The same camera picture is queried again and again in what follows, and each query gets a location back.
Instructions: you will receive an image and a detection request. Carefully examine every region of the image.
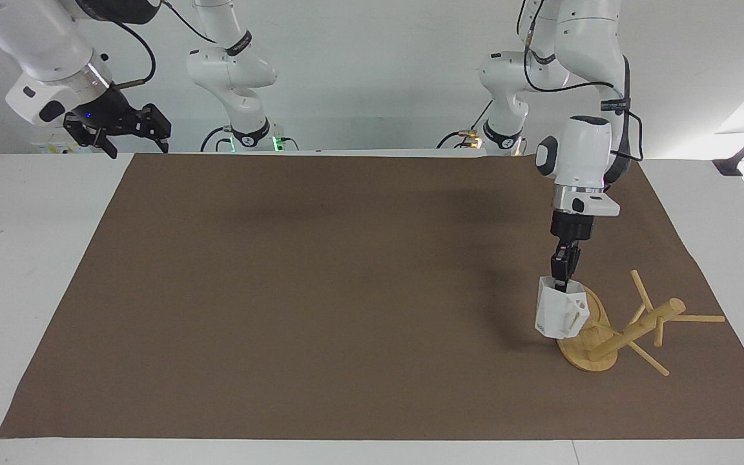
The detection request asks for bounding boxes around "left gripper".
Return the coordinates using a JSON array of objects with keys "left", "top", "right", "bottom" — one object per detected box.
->
[{"left": 550, "top": 211, "right": 596, "bottom": 256}]

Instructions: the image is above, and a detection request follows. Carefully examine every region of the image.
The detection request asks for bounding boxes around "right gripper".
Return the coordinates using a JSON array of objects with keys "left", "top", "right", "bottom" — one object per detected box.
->
[{"left": 63, "top": 87, "right": 172, "bottom": 160}]

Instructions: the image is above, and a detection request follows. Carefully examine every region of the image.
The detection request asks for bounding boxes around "white faceted cup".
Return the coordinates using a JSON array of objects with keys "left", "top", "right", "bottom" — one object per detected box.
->
[{"left": 534, "top": 275, "right": 590, "bottom": 340}]

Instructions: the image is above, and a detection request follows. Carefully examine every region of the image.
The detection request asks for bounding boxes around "wooden cup rack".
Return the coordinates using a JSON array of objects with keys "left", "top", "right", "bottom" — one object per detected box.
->
[{"left": 555, "top": 269, "right": 727, "bottom": 378}]

